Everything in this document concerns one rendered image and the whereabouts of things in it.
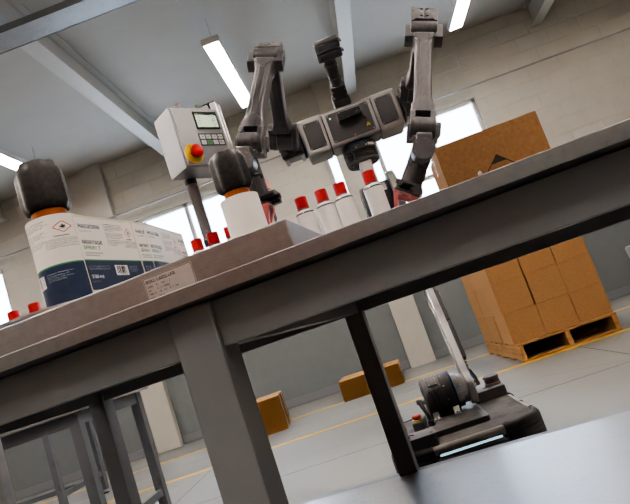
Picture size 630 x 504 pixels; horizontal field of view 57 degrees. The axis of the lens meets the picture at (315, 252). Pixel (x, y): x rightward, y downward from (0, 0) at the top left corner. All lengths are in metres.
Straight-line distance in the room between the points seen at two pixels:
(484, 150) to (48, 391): 1.30
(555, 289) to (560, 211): 4.30
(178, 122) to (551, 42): 6.72
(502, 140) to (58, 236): 1.20
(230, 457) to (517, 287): 4.29
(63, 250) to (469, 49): 7.08
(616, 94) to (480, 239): 7.39
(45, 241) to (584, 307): 4.44
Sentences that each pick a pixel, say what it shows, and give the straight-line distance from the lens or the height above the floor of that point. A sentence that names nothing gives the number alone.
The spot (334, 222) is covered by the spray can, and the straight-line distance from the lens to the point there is 1.51.
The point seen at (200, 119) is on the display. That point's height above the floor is 1.43.
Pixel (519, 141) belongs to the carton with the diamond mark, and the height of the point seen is 1.05.
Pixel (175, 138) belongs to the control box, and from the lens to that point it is 1.73.
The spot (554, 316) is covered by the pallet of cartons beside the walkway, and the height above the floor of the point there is 0.26.
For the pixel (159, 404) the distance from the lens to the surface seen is 7.47.
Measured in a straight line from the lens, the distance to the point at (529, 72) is 7.86.
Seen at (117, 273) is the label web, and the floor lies 0.95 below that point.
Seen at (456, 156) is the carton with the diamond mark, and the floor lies 1.07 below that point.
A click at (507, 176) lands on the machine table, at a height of 0.82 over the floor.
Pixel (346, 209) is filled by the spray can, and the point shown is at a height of 1.01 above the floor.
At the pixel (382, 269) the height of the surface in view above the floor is 0.77.
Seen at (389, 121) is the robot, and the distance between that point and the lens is 2.28.
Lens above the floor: 0.72
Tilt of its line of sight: 8 degrees up
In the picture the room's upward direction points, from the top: 19 degrees counter-clockwise
